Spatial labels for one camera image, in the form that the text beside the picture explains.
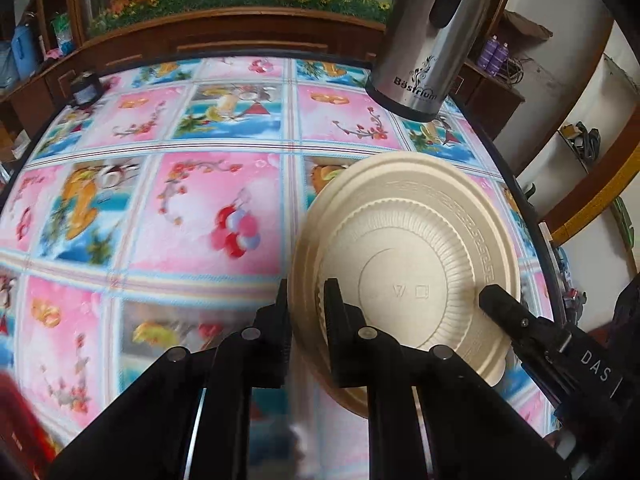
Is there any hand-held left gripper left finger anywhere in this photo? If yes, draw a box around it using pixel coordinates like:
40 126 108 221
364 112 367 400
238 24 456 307
47 277 293 480

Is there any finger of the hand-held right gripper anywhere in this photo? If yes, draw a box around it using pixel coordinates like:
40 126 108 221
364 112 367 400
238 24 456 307
510 342 563 403
478 284 568 356

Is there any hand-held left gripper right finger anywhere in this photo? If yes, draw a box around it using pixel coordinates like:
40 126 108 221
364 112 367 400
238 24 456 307
324 277 573 480

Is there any beige disposable plate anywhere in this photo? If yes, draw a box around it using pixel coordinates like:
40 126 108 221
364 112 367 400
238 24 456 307
287 152 526 418

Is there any beige bowl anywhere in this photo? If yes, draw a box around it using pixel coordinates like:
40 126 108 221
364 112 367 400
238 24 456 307
306 160 518 398

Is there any printed pink tablecloth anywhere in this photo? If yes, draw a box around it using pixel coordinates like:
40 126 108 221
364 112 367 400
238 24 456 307
0 55 566 461

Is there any black and yellow tool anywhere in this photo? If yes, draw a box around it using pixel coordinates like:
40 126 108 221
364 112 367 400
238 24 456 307
557 120 603 161

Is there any purple spray can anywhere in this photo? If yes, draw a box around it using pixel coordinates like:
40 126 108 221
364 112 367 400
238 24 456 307
492 42 511 78
475 35 496 73

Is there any stainless steel thermos flask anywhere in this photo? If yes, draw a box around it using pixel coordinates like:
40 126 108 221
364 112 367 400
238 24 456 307
365 0 497 123

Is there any red object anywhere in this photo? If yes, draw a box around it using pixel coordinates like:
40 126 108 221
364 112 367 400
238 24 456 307
0 372 56 480

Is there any cardboard box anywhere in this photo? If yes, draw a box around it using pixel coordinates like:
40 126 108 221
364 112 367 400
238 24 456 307
502 10 553 43

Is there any wooden cabinet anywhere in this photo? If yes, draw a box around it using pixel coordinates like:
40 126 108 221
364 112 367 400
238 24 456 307
0 0 526 161

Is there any small black jar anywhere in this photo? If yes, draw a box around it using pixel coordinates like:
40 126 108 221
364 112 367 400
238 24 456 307
70 72 103 106

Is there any green packet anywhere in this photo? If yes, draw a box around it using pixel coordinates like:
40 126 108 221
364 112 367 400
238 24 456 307
50 12 76 56

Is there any blue plastic jug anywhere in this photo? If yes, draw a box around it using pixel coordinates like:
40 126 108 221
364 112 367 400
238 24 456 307
10 25 41 78

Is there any black cable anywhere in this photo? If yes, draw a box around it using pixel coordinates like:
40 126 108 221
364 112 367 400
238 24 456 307
505 55 531 83

